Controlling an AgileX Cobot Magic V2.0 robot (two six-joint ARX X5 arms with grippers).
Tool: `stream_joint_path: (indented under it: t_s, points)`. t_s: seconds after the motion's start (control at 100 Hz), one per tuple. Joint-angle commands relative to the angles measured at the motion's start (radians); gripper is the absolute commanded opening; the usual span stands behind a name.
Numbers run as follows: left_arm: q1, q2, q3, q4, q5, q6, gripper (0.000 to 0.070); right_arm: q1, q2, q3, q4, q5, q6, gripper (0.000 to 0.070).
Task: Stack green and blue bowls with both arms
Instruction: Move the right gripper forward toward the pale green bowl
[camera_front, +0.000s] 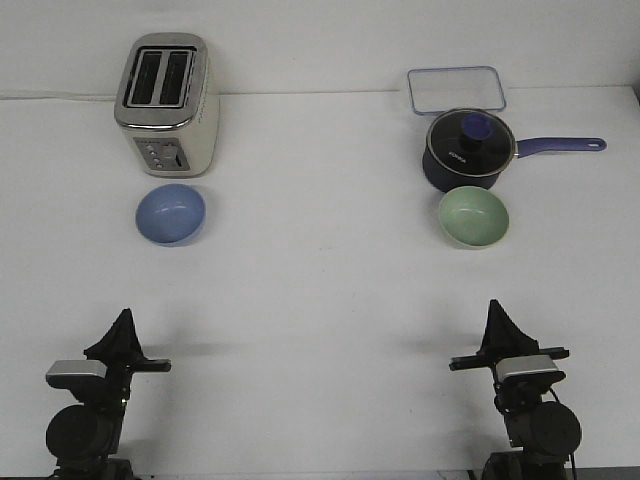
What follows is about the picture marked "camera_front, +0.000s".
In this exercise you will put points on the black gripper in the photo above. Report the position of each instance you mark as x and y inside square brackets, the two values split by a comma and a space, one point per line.
[519, 381]
[112, 392]

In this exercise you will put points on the green bowl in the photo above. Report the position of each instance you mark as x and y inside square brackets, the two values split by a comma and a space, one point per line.
[473, 217]

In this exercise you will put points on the blue bowl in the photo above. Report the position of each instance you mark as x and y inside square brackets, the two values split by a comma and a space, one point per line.
[171, 215]

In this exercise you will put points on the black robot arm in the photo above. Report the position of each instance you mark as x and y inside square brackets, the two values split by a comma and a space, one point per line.
[84, 437]
[543, 433]

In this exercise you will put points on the dark blue saucepan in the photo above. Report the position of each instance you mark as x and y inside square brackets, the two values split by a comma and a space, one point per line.
[445, 180]

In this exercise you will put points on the glass pot lid blue knob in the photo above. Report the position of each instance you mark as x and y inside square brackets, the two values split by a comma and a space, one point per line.
[471, 142]

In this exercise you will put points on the silver two-slot toaster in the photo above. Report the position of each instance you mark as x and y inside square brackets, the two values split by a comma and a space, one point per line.
[167, 104]

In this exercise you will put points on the clear plastic container lid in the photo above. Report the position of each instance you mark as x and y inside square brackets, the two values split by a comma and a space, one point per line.
[436, 90]

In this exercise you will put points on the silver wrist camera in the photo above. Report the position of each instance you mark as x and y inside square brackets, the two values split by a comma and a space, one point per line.
[65, 374]
[513, 367]

